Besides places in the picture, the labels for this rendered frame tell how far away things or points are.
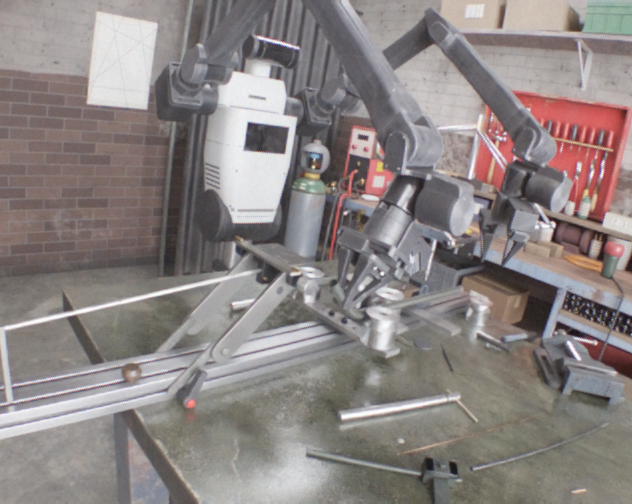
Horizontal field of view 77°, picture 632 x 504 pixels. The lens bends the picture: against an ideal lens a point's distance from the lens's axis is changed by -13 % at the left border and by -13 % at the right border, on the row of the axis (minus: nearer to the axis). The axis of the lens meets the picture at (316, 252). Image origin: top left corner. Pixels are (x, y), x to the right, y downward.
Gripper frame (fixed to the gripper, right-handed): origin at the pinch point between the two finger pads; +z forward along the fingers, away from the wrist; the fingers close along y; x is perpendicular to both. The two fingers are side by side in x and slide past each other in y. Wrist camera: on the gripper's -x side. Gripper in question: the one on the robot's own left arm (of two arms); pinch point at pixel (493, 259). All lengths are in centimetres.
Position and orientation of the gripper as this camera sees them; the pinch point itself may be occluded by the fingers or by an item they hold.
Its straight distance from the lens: 95.0
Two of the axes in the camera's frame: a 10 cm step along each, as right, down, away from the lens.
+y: 9.8, 1.9, -0.9
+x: 1.7, -4.1, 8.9
